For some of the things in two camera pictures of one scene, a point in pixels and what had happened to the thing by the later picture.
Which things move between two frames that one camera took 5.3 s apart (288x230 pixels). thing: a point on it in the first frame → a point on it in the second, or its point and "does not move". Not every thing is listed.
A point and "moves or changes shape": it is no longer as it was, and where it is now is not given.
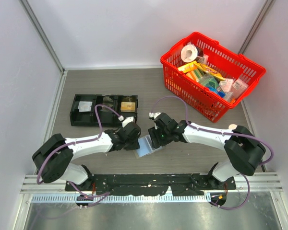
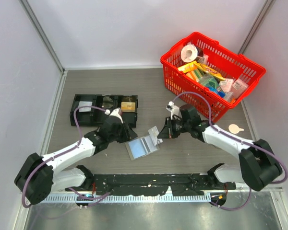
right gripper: (153, 132) → (168, 132)
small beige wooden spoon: (232, 126) does not move
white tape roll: (188, 52) does not move
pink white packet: (239, 88) does not move
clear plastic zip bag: (145, 147) moves or changes shape
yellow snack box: (202, 67) does not move
